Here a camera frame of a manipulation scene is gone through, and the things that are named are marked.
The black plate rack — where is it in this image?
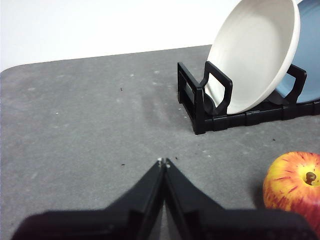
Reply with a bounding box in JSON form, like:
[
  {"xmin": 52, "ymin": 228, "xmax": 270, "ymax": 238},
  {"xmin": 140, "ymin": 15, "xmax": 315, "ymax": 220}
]
[{"xmin": 176, "ymin": 60, "xmax": 320, "ymax": 136}]

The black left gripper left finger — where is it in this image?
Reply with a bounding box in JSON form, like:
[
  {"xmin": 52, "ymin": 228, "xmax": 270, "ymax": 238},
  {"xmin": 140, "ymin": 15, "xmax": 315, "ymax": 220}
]
[{"xmin": 11, "ymin": 159, "xmax": 166, "ymax": 240}]

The blue plate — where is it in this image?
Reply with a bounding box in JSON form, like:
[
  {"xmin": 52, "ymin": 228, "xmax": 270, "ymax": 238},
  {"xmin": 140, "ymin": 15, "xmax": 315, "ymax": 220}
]
[{"xmin": 276, "ymin": 0, "xmax": 320, "ymax": 104}]

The red yellow apple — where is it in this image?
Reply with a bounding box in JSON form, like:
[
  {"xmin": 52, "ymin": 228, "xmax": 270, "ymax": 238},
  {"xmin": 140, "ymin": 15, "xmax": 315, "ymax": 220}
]
[{"xmin": 262, "ymin": 151, "xmax": 320, "ymax": 233}]

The pale yellow plate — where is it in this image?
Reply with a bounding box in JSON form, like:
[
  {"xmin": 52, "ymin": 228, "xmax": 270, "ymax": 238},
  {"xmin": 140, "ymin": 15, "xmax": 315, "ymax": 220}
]
[{"xmin": 204, "ymin": 0, "xmax": 301, "ymax": 115}]

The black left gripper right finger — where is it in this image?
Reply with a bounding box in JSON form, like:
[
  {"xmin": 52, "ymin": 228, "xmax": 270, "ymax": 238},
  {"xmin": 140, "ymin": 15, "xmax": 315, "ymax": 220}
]
[{"xmin": 164, "ymin": 157, "xmax": 320, "ymax": 240}]

